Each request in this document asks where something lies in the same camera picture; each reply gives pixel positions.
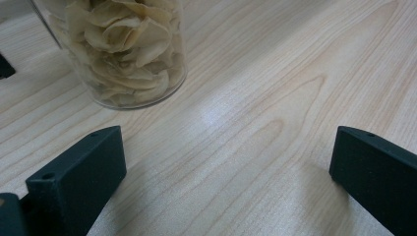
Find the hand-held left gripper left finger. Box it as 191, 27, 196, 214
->
20, 125, 128, 236

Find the clear jar of dried slices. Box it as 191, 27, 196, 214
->
30, 0, 188, 110

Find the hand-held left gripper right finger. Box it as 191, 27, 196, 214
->
328, 125, 417, 236

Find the dark object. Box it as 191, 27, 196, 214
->
0, 53, 17, 80

